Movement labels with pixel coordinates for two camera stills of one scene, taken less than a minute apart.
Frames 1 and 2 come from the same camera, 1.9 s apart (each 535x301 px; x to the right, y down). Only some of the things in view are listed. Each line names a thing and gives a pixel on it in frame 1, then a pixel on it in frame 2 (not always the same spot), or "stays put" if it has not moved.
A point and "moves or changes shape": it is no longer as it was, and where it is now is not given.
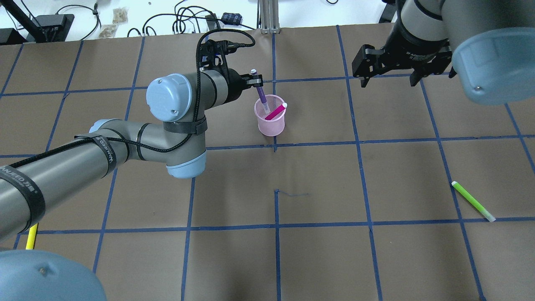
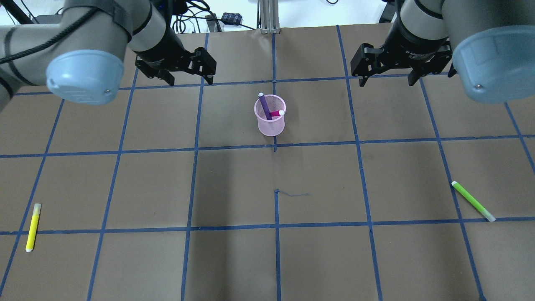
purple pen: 253,72 moves or changes shape
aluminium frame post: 269,17 stays put
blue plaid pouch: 231,19 stays put
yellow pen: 32,235 stays put
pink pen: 276,111 moves or changes shape
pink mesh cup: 275,126 stays put
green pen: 490,218 stays put
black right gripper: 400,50 stays put
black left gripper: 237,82 → 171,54
